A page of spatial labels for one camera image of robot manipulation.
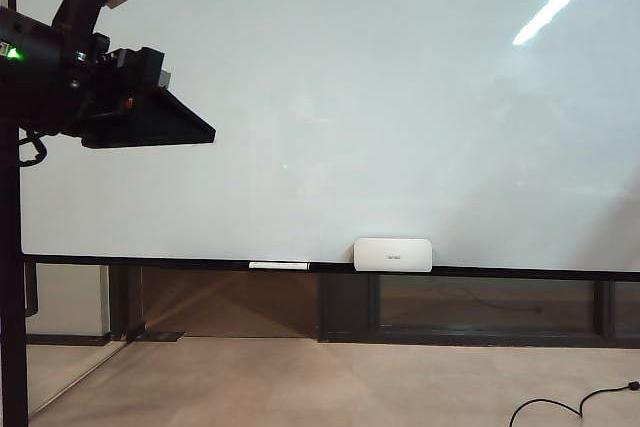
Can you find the white whiteboard eraser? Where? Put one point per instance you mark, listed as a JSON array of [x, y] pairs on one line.
[[392, 256]]

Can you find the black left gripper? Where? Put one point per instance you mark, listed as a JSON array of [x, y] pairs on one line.
[[100, 72]]

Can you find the black whiteboard stand frame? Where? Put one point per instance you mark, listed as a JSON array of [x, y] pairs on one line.
[[12, 297]]

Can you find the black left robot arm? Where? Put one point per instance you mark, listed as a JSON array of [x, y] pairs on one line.
[[30, 37]]

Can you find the dark framed glass partition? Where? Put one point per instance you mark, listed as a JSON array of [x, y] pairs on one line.
[[480, 307]]

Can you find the white glass whiteboard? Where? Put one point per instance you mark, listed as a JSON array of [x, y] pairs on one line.
[[350, 97]]

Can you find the black floor door plate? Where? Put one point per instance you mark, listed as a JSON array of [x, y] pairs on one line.
[[160, 336]]

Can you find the brown wooden wall panel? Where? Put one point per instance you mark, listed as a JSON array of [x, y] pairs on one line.
[[230, 302]]

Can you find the white marker on tray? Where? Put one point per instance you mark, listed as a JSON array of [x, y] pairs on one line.
[[279, 265]]

